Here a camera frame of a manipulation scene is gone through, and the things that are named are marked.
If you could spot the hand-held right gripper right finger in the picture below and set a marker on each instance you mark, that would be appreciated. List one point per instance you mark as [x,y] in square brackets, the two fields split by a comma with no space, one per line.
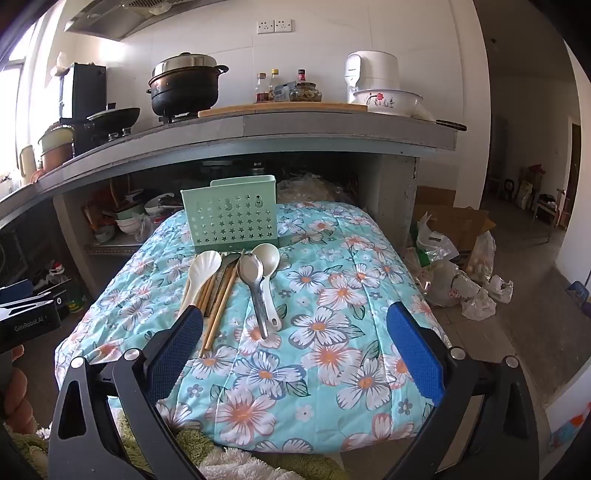
[415,353]

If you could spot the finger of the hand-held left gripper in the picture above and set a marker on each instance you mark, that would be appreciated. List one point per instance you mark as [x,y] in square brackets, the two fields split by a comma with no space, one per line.
[27,303]

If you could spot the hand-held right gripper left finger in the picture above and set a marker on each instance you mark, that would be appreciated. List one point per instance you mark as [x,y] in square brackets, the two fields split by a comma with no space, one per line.
[178,346]

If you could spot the grey metal utensil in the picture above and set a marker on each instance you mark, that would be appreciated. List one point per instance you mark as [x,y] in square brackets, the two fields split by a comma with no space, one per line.
[220,288]

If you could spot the white scalloped ceramic spoon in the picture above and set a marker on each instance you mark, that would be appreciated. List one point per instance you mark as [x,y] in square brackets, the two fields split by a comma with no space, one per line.
[204,266]

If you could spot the metal spoon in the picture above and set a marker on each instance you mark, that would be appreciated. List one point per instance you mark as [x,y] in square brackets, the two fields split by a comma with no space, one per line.
[250,273]

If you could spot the green star-cutout utensil holder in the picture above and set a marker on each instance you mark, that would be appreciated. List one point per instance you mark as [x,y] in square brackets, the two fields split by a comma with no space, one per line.
[228,217]

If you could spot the person's left forearm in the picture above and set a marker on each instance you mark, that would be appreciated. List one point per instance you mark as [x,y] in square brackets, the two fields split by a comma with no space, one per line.
[23,454]

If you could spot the person's left hand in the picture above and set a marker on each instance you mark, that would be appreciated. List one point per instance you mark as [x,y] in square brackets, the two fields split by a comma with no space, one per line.
[16,392]

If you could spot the large crumpled plastic bag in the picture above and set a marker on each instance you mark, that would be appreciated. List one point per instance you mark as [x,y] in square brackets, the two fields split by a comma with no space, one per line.
[457,288]

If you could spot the turquoise floral quilt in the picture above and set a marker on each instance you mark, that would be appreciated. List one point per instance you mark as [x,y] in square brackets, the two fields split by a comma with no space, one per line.
[323,332]

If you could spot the small white plastic bag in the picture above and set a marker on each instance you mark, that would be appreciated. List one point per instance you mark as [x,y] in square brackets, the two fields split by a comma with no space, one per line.
[499,288]

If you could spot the cardboard box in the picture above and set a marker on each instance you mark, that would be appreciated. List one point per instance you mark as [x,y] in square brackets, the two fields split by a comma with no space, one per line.
[461,226]

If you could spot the pile of white bowls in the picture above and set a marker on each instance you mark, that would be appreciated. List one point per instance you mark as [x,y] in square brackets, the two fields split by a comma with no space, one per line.
[134,217]

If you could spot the cream jug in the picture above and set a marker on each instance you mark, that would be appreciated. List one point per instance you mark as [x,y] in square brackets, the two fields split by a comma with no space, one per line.
[27,164]

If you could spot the fluffy green white garment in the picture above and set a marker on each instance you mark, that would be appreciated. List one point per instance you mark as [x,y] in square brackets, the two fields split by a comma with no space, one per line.
[258,464]

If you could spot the stacked enamel pots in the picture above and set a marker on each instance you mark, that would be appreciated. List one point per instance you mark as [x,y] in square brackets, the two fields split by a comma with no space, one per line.
[56,147]

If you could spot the colourful printed sheet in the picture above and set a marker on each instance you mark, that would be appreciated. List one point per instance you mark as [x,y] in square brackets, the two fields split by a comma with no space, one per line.
[570,427]

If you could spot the blue stool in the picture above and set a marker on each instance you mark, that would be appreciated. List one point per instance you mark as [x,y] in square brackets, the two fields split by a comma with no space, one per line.
[579,300]

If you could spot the black gas stove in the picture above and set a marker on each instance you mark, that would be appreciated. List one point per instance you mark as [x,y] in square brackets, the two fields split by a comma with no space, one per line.
[115,134]

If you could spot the clear plastic bags under counter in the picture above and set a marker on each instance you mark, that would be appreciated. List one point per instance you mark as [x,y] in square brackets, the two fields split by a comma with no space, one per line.
[314,189]

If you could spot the black frying pan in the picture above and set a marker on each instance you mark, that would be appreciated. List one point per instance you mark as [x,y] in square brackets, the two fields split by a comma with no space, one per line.
[115,117]

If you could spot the grey concrete kitchen counter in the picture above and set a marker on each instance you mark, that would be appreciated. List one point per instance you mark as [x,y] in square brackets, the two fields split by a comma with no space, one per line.
[323,131]

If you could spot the black cooking pot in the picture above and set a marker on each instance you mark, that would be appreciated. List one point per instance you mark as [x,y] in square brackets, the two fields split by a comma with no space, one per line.
[184,94]

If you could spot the white floral basin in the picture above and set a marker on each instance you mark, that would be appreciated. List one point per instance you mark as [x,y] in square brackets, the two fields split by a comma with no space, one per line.
[388,101]

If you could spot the wooden cutting board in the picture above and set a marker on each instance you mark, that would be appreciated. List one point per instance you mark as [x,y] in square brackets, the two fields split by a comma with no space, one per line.
[277,110]

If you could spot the dark sauce bottle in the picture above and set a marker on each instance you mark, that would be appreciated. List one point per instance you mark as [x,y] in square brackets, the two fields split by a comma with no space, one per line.
[262,90]

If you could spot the yellow-capped bottle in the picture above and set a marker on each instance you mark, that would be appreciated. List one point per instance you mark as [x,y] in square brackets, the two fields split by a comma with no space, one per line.
[274,83]

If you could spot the steel pot lid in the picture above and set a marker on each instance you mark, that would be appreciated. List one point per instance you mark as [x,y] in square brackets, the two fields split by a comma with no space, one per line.
[184,64]

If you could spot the glass pickle jar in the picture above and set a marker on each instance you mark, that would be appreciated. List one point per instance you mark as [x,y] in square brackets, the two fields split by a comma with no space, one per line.
[305,92]

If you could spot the white rice cooker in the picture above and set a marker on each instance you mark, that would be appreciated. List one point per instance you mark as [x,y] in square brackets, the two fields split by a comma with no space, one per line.
[371,69]

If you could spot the red-capped bottle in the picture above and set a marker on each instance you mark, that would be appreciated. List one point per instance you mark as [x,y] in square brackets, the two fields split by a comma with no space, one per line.
[301,76]

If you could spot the steel range hood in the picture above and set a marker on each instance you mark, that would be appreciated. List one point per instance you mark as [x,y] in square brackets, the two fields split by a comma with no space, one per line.
[120,16]

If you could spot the white wall socket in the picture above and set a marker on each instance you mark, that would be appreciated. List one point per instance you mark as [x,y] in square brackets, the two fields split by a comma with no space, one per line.
[265,26]
[283,26]

